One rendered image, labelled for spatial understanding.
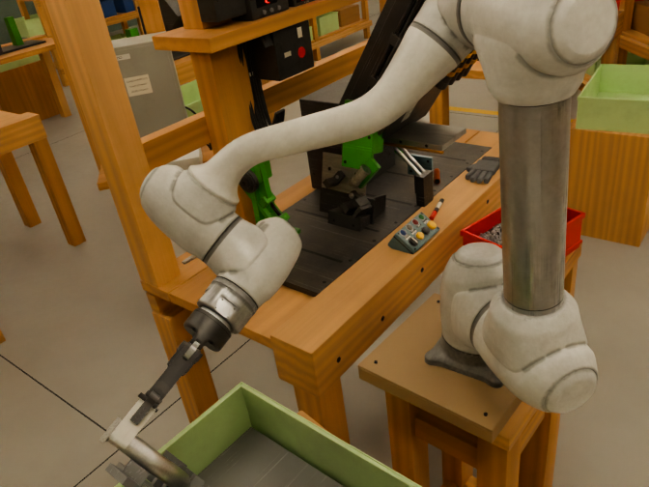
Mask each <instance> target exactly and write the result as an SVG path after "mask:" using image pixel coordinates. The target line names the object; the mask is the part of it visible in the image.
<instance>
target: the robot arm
mask: <svg viewBox="0 0 649 487"><path fill-rule="evenodd" d="M617 22H618V8H617V3H616V0H426V1H425V2H424V4H423V6H422V7H421V9H420V11H419V13H418V14H417V16H416V17H415V19H414V20H413V22H412V23H411V25H410V26H409V28H408V30H407V32H406V34H405V35H404V37H403V39H402V41H401V43H400V45H399V47H398V49H397V51H396V52H395V54H394V56H393V58H392V60H391V61H390V63H389V65H388V67H387V68H386V70H385V72H384V74H383V75H382V77H381V79H380V80H379V81H378V83H377V84H376V85H375V86H374V87H373V88H372V89H371V90H370V91H369V92H368V93H366V94H365V95H363V96H362V97H360V98H358V99H356V100H353V101H351V102H348V103H346V104H343V105H340V106H337V107H333V108H330V109H327V110H324V111H320V112H317V113H313V114H310V115H306V116H303V117H299V118H296V119H293V120H290V121H286V122H283V123H279V124H276V125H272V126H269V127H265V128H262V129H257V130H254V131H251V132H249V133H247V134H245V135H243V136H240V137H239V138H237V139H235V140H233V141H232V142H230V143H229V144H227V145H226V146H225V147H224V148H222V149H221V150H220V151H219V152H218V153H217V154H215V155H214V156H213V157H212V158H211V159H210V160H209V161H207V162H205V163H203V164H199V165H190V166H189V167H188V169H187V170H183V169H182V168H181V167H180V166H177V165H161V166H159V167H156V168H155V169H153V170H152V171H151V172H150V173H149V174H148V175H147V177H146V178H145V180H144V182H143V184H142V186H141V188H140V193H139V195H140V199H141V205H142V207H143V209H144V211H145V212H146V214H147V216H148V217H149V218H150V219H151V221H152V222H153V223H154V224H155V225H156V226H157V227H158V228H159V229H160V230H161V231H162V232H163V233H164V234H165V235H166V236H167V237H168V238H170V239H171V240H172V241H173V242H174V243H176V244H177V245H178V246H180V247H181V248H182V249H184V250H185V251H187V252H188V253H190V254H192V255H194V256H195V257H197V258H198V259H200V260H201V261H203V262H204V263H205V264H206V265H207V266H209V267H210V268H211V269H212V271H213V272H214V273H215V274H216V275H217V277H216V278H215V279H214V280H213V281H212V283H211V285H210V286H209V287H208V288H207V289H206V291H205V294H204V295H203V297H202V298H201V299H199V300H198V301H197V305H198V307H199V308H196V309H195V310H194V311H193V312H192V313H191V314H190V316H189V317H188V318H187V319H186V320H185V322H184V323H183V326H184V328H185V329H186V331H187V332H188V333H190V334H191V335H192V339H191V340H190V341H189V342H186V341H185V340H184V341H183V342H182V343H181V345H180V346H179V347H178V348H177V352H176V353H175V354H174V355H173V356H172V357H171V358H170V360H169V361H168V363H167V365H168V367H167V369H166V370H165V371H164V372H163V373H162V375H161V376H160V377H159V378H158V380H157V381H156V382H155V384H154V385H153V386H152V387H151V388H150V390H148V391H147V392H146V393H145V394H143V393H142V392H140V394H139V395H138V397H139V398H140V399H139V400H138V401H137V402H136V404H135V405H134V406H133V407H132V408H131V410H130V411H129V412H128V413H127V415H126V416H125V417H124V419H123V420H122V421H121V422H120V423H119V425H118V426H117V427H116V428H115V430H114V431H113V432H112V433H111V434H110V436H109V439H110V440H111V441H113V442H114V443H115V444H117V445H118V446H120V447H121V448H122V449H126V448H127V446H128V445H129V444H130V442H131V441H132V440H133V439H134V437H135V436H136V435H137V433H138V432H139V431H140V430H141V428H142V427H143V426H144V425H145V423H146V422H147V421H148V420H149V418H150V417H151V416H152V415H153V413H154V412H157V411H158V410H159V409H158V408H157V407H158V405H159V404H160V403H161V402H162V399H163V398H164V397H165V396H166V394H167V393H168V392H169V391H170V389H171V388H172V387H173V386H174V384H175V383H176V382H177V381H178V379H179V378H180V377H181V376H184V375H185V374H186V373H187V372H188V371H189V370H190V368H191V367H192V366H193V364H195V363H197V362H198V361H199V359H200V358H201V357H202V356H203V354H201V349H202V348H203V347H204V346H206V347H208V348H209V349H210V350H212V351H215V352H219V351H220V350H221V349H222V348H223V346H224V345H225V344H226V343H227V341H228V340H229V339H230V337H231V333H232V334H238V333H240V331H241V330H242V329H243V327H244V326H245V325H246V324H247V322H248V321H249V320H250V318H251V317H252V316H253V315H254V314H255V313H256V311H257V310H258V308H259V307H260V306H261V305H262V304H263V303H265V302H266V301H268V300H269V299H270V298H271V297H272V296H273V295H274V294H275V293H276V292H277V291H278V290H279V288H280V287H281V286H282V284H283V283H284V282H285V280H286V279H287V277H288V276H289V274H290V272H291V270H292V268H293V267H294V265H295V263H296V260H297V258H298V256H299V253H300V252H301V247H302V242H301V238H300V236H299V234H298V233H297V231H296V229H295V228H294V227H293V226H292V225H291V224H290V223H289V222H287V221H286V220H285V219H283V218H281V217H270V218H266V219H263V220H260V221H259V222H258V223H257V224H256V225H254V224H252V223H250V222H248V221H246V220H244V219H243V218H241V217H240V216H239V215H237V214H236V213H235V211H236V208H237V204H238V203H239V201H240V200H239V197H238V186H239V183H240V180H241V178H242V177H243V175H244V174H245V173H246V172H247V171H248V170H249V169H251V168H252V167H253V166H255V165H257V164H259V163H262V162H264V161H268V160H271V159H275V158H282V157H286V156H290V155H295V154H299V153H303V152H308V151H312V150H316V149H320V148H324V147H328V146H332V145H337V144H341V143H345V142H349V141H353V140H356V139H359V138H362V137H365V136H368V135H370V134H372V133H375V132H377V131H379V130H381V129H384V128H385V127H387V126H389V125H390V124H392V123H393V122H394V121H396V120H397V119H399V118H400V117H401V116H402V115H404V114H405V113H406V112H407V111H408V110H409V109H410V108H412V107H413V106H414V105H415V104H416V103H417V102H418V101H419V100H420V99H421V98H422V97H423V96H424V95H426V94H427V93H428V92H429V91H430V90H431V89H432V88H433V87H434V86H435V85H437V84H438V83H439V82H440V81H441V80H442V79H443V78H444V77H445V76H446V75H447V74H449V73H450V72H452V71H453V70H454V69H456V68H457V66H458V65H459V64H460V63H461V62H462V61H463V60H464V59H465V57H466V56H467V55H468V54H469V53H470V52H471V51H472V50H475V51H476V53H477V56H478V59H479V61H480V64H481V67H482V70H483V74H484V76H485V79H486V82H487V86H488V89H489V91H490V92H491V94H492V95H493V97H494V98H495V99H496V100H497V101H498V133H499V167H500V200H501V233H502V248H500V247H499V246H497V245H495V244H493V243H468V244H466V245H463V246H462V247H460V248H459V249H458V250H457V251H456V252H455V253H453V254H452V256H451V257H450V259H449V261H448V262H447V264H446V266H445V269H444V272H443V275H442V279H441V285H440V320H441V327H442V332H441V338H440V339H439V340H438V342H437V344H436V345H435V346H434V348H433V349H431V350H430V351H429V352H427V353H426V354H425V362H426V363H427V364H429V365H434V366H440V367H443V368H446V369H449V370H452V371H455V372H457V373H460V374H463V375H466V376H468V377H471V378H474V379H476V380H479V381H482V382H484V383H486V384H488V385H489V386H491V387H495V388H500V387H503V385H505V386H506V387H507V388H508V389H509V390H510V391H511V392H512V393H513V394H514V395H515V396H516V397H518V398H519V399H521V401H522V402H524V403H526V404H527V405H529V406H531V407H533V408H535V409H538V410H540V411H543V412H546V413H558V414H564V413H568V412H570V411H573V410H575V409H576V408H578V407H580V406H581V405H582V404H584V403H585V402H586V401H587V400H588V399H589V398H590V397H591V395H592V394H593V392H594V390H595V387H596V384H597V381H598V368H597V362H596V358H595V355H594V353H593V351H592V350H591V349H590V348H589V347H588V346H587V338H586V335H585V331H584V328H583V325H582V321H581V318H580V314H579V310H578V304H577V302H576V300H575V299H574V298H573V297H572V296H571V295H570V294H569V293H568V292H567V291H566V290H564V276H565V252H566V227H567V203H568V178H569V154H570V129H571V104H572V95H573V94H574V93H575V92H576V91H577V89H578V88H579V86H580V85H581V83H582V81H583V79H584V75H585V73H586V71H587V69H588V68H590V67H591V66H592V65H593V64H595V63H596V62H597V61H598V60H599V59H600V58H601V57H602V55H603V54H604V53H605V52H606V51H607V49H608V47H609V46H610V44H611V42H612V40H613V37H614V35H615V31H616V28H617Z"/></svg>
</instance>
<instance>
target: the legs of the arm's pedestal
mask: <svg viewBox="0 0 649 487"><path fill-rule="evenodd" d="M385 399H386V409H387V419H388V429H389V440H390V449H391V459H392V469H393V470H394V471H395V472H397V473H400V474H401V475H403V476H405V477H406V478H408V479H410V480H412V481H413V482H415V483H417V484H418V485H420V486H422V487H430V475H429V455H428V444H431V445H433V446H435V447H437V448H438V449H440V450H441V452H442V483H443V484H442V485H441V486H440V487H518V484H519V487H552V480H553V472H554V463H555V454H556V447H557V438H558V429H559V421H560V414H558V413H546V412H543V411H540V410H537V411H536V413H535V414H534V416H533V417H532V419H530V421H529V422H528V424H527V425H526V427H525V428H524V430H523V431H522V433H521V435H520V436H519V438H518V439H517V441H516V442H515V444H514V445H513V447H512V448H511V450H510V451H506V450H504V449H502V448H500V447H498V446H496V445H494V444H491V443H489V442H487V441H485V440H483V439H481V438H479V437H476V436H474V435H472V434H470V433H468V432H467V431H465V430H463V429H461V428H459V427H457V426H455V425H453V424H451V423H449V422H447V421H445V420H443V419H441V418H439V417H437V416H435V415H432V414H430V413H428V412H426V411H424V410H422V409H420V408H418V407H416V406H414V405H412V404H411V403H409V402H407V401H405V400H403V399H401V398H399V397H397V396H394V395H392V394H390V393H388V392H385ZM520 457H521V459H520ZM473 468H475V469H477V478H476V477H474V476H473ZM519 471H520V473H519Z"/></svg>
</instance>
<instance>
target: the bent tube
mask: <svg viewBox="0 0 649 487"><path fill-rule="evenodd" d="M121 421H122V420H121V419H120V418H119V417H117V418H116V419H115V420H114V422H113V423H112V424H111V425H110V427H109V428H108V429H107V430H106V431H105V433H104V434H103V435H102V436H101V438H100V439H99V441H100V442H102V443H104V442H105V441H106V442H110V443H111V444H113V445H114V446H115V447H117V448H118V449H119V450H121V451H122V452H123V453H124V454H125V455H126V456H127V457H129V458H130V459H131V460H133V461H134V462H135V463H137V464H138V465H139V466H141V467H142V468H143V469H145V470H146V471H147V472H149V473H151V474H152V475H153V476H155V477H156V478H157V479H159V480H160V481H162V482H163V483H165V484H166V485H167V486H169V487H189V485H190V476H189V475H188V474H187V473H186V472H185V471H183V470H182V469H181V468H180V467H178V466H177V465H176V464H175V463H173V462H171V461H170V460H168V459H167V458H166V457H164V456H163V455H162V454H160V453H159V452H158V451H156V450H155V449H154V448H152V447H151V446H150V445H148V444H147V443H145V442H144V441H143V440H141V439H140V438H139V437H137V436H135V437H134V439H133V440H132V441H131V442H130V444H129V445H128V446H127V448H126V449H122V448H121V447H120V446H118V445H117V444H115V443H114V442H113V441H111V440H110V439H109V436H110V434H111V433H112V432H113V431H114V430H115V428H116V427H117V426H118V425H119V423H120V422H121Z"/></svg>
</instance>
